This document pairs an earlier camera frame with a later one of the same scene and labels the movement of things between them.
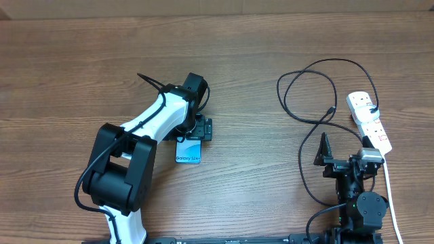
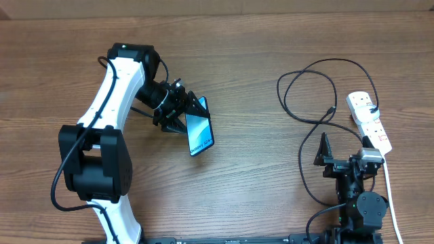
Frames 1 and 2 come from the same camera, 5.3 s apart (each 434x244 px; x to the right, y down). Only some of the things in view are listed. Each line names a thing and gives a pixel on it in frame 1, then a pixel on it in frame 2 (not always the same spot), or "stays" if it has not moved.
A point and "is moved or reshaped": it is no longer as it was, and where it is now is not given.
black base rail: [293, 238] stays
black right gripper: [333, 166] stays
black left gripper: [203, 129] → [189, 105]
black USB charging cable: [319, 123] stays
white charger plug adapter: [363, 113] stays
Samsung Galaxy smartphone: [188, 151] is moved or reshaped
